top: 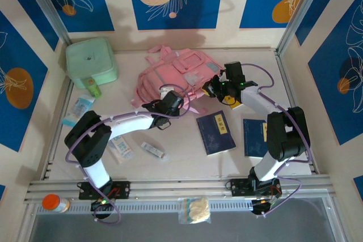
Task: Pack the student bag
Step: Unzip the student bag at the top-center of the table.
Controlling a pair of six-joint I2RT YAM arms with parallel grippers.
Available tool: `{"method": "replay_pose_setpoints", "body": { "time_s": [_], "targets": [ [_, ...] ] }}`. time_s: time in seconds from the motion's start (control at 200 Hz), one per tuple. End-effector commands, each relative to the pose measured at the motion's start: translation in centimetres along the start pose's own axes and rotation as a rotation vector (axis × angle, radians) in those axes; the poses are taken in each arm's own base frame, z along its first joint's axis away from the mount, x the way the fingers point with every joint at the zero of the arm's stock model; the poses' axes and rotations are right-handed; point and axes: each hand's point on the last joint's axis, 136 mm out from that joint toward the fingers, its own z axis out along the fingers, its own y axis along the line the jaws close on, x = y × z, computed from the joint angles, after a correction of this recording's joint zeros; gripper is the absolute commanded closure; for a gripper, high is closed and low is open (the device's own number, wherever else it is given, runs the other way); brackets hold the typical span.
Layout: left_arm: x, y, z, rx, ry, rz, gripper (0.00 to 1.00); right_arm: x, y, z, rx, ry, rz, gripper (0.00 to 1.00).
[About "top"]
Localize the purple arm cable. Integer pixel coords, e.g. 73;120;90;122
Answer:
65;84;191;225
242;63;311;219

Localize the small white packaged tube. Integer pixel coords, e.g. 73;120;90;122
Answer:
141;141;171;164

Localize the dark blue book yellow label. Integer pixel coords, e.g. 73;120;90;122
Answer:
196;111;237;157
243;118;269;159

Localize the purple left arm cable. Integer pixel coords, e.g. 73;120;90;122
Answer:
65;84;191;225

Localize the aluminium frame rail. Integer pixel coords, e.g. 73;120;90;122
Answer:
24;174;337;203

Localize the pink student backpack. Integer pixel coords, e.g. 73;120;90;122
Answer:
130;44;225;115

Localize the aluminium table side rail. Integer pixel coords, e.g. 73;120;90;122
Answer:
39;79;73;180
275;50;321;175

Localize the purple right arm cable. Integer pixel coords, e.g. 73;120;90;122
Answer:
242;63;311;219

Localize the bottle with orange lid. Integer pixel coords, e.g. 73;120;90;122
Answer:
41;194;70;214

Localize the small green bottle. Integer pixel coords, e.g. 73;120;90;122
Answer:
86;78;102;97

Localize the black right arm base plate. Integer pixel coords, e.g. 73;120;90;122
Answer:
229;178;281;197

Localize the light blue tissue pack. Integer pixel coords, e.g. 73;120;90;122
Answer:
61;94;96;128

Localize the aluminium frame post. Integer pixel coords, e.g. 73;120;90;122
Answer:
275;0;327;56
20;0;72;46

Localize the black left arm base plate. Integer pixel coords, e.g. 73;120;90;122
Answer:
78;181;131;201

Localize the grey slotted cable duct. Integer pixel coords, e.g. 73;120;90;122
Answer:
35;198;330;216

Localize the bag of white snacks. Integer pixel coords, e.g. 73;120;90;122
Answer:
178;196;212;225

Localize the mint green square lunch bag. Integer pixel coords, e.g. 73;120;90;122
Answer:
65;37;119;90

